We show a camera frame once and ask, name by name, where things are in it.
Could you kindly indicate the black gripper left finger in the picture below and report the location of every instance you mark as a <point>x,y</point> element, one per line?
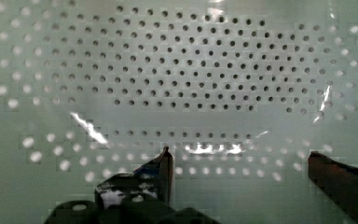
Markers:
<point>153,178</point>

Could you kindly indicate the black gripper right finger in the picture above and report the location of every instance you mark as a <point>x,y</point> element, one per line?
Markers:
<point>339,181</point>

